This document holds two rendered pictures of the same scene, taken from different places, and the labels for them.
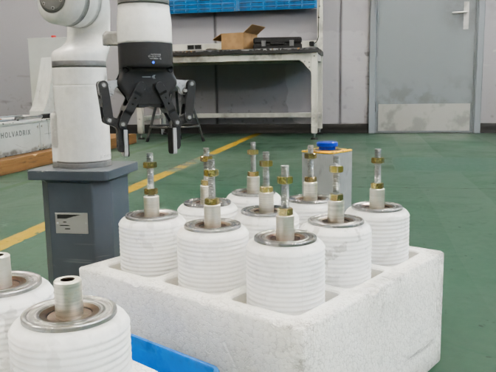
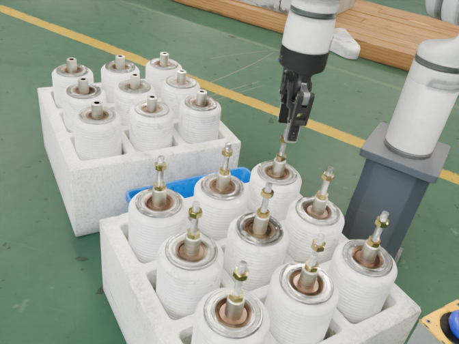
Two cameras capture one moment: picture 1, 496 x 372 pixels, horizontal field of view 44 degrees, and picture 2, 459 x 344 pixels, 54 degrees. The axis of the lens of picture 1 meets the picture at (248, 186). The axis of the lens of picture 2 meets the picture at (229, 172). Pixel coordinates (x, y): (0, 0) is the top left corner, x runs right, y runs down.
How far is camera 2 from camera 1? 1.16 m
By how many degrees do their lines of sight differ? 98
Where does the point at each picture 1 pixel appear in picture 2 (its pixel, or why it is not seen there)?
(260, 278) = not seen: hidden behind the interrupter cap
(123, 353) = (78, 134)
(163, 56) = (283, 59)
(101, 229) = (358, 190)
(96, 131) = (399, 120)
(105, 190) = (371, 166)
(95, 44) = (440, 46)
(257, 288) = not seen: hidden behind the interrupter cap
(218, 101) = not seen: outside the picture
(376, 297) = (132, 293)
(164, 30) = (289, 37)
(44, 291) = (138, 118)
